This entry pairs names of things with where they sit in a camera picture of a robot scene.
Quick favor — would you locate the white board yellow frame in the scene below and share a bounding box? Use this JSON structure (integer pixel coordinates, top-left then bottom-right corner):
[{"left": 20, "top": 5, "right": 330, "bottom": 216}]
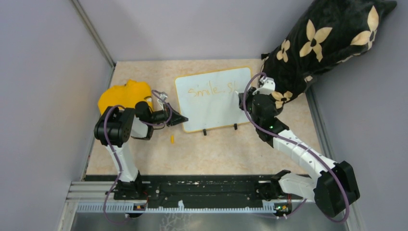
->
[{"left": 175, "top": 66, "right": 252, "bottom": 133}]

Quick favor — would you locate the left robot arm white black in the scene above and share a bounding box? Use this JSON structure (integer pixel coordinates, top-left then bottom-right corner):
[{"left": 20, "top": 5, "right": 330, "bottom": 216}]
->
[{"left": 94, "top": 101, "right": 189, "bottom": 199}]

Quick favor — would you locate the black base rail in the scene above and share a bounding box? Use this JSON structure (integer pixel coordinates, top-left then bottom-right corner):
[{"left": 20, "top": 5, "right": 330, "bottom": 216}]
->
[{"left": 67, "top": 174, "right": 355, "bottom": 218}]

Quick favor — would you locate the black floral pillow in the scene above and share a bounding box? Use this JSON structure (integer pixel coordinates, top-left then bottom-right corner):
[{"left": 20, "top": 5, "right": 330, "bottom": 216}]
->
[{"left": 261, "top": 0, "right": 397, "bottom": 116}]

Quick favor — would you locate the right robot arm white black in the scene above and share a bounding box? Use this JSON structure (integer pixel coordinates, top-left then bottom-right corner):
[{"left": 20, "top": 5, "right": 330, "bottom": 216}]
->
[{"left": 237, "top": 87, "right": 360, "bottom": 219}]

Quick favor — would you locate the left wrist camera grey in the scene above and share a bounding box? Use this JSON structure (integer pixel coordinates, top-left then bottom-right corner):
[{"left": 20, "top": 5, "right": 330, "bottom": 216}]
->
[{"left": 154, "top": 91, "right": 168, "bottom": 105}]

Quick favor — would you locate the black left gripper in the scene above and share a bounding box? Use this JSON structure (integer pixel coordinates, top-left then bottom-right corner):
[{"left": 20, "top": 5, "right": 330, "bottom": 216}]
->
[{"left": 147, "top": 102, "right": 188, "bottom": 127}]

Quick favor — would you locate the yellow cloth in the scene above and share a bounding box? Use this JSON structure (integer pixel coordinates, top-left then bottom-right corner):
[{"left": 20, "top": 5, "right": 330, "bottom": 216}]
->
[{"left": 98, "top": 79, "right": 153, "bottom": 115}]

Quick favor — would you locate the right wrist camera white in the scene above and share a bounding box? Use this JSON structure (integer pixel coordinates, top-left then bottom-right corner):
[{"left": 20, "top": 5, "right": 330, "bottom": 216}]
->
[{"left": 257, "top": 76, "right": 276, "bottom": 95}]

